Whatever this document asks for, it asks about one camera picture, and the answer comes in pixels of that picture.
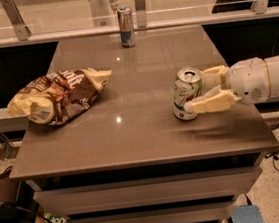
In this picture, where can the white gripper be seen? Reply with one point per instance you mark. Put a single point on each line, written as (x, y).
(248, 79)

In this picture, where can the white green 7up can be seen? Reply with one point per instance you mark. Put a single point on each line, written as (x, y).
(188, 85)

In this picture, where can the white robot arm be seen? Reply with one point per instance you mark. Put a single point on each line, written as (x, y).
(273, 75)

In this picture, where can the silver blue redbull can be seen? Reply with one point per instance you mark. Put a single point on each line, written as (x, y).
(126, 26)

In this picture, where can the blue perforated box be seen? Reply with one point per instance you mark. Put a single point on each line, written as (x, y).
(247, 214)

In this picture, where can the brown yellow chip bag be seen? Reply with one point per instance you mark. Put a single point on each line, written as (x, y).
(55, 98)

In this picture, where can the grey drawer cabinet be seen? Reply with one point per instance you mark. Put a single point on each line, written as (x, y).
(193, 198)

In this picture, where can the glass railing with metal posts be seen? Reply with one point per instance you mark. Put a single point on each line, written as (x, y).
(34, 21)

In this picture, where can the brown bag at left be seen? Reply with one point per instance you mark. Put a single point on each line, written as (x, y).
(8, 188)

